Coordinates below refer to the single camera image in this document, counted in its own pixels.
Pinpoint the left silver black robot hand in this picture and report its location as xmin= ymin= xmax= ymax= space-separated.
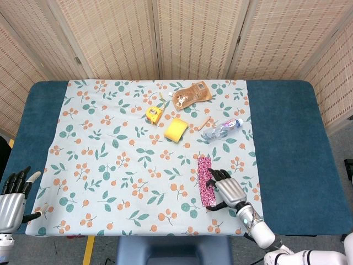
xmin=0 ymin=166 xmax=49 ymax=236

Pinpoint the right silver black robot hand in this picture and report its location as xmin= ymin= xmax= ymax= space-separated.
xmin=206 ymin=168 xmax=248 ymax=213

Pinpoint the dark object beside table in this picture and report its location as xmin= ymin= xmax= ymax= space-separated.
xmin=0 ymin=136 xmax=12 ymax=172

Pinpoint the clear plastic water bottle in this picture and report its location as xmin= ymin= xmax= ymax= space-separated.
xmin=202 ymin=118 xmax=244 ymax=142

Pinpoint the blue-grey robot torso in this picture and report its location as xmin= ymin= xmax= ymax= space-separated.
xmin=115 ymin=236 xmax=233 ymax=265

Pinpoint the yellow sponge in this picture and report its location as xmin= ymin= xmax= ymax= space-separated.
xmin=163 ymin=118 xmax=189 ymax=143

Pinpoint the blue felt table cover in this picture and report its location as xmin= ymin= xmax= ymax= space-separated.
xmin=4 ymin=79 xmax=353 ymax=237

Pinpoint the brown spout pouch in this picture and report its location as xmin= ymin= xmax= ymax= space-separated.
xmin=168 ymin=81 xmax=213 ymax=112

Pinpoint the yellow tape measure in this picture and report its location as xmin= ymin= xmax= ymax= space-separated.
xmin=145 ymin=92 xmax=167 ymax=124

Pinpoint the floral printed tablecloth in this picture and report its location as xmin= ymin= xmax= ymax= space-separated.
xmin=25 ymin=79 xmax=266 ymax=237

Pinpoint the black equipment beside table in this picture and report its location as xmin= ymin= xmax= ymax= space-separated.
xmin=344 ymin=158 xmax=353 ymax=183

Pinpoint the woven folding screen panel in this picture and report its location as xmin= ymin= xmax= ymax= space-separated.
xmin=300 ymin=24 xmax=353 ymax=134
xmin=0 ymin=0 xmax=94 ymax=81
xmin=153 ymin=0 xmax=250 ymax=81
xmin=0 ymin=16 xmax=47 ymax=136
xmin=226 ymin=0 xmax=353 ymax=81
xmin=46 ymin=0 xmax=161 ymax=81

